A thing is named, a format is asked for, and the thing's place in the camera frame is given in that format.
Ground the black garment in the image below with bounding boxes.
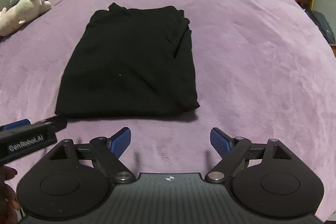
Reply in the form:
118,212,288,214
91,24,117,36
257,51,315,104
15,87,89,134
55,3,199,119

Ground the dark bag on floor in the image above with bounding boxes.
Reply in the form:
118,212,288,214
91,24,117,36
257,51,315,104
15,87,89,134
305,9,335,46

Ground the purple bed blanket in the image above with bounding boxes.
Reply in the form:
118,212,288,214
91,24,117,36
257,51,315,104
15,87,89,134
1,0,335,220

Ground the white plush bunny toy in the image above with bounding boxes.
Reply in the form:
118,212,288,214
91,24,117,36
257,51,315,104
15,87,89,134
0,0,51,37

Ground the person's left hand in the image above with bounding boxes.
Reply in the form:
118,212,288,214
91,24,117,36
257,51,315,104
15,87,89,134
1,166,21,224

